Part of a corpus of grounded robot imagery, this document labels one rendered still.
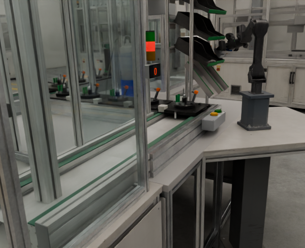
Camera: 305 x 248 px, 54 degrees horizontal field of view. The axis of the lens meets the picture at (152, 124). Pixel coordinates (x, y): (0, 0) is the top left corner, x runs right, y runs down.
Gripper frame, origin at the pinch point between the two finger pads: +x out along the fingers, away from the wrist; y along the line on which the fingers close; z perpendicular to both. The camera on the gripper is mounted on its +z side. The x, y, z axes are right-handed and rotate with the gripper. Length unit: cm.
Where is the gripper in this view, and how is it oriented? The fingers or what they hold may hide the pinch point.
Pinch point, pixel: (222, 47)
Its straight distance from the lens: 218.2
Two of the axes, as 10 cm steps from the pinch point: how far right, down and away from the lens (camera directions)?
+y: -7.5, 1.2, -6.5
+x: -6.5, 0.8, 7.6
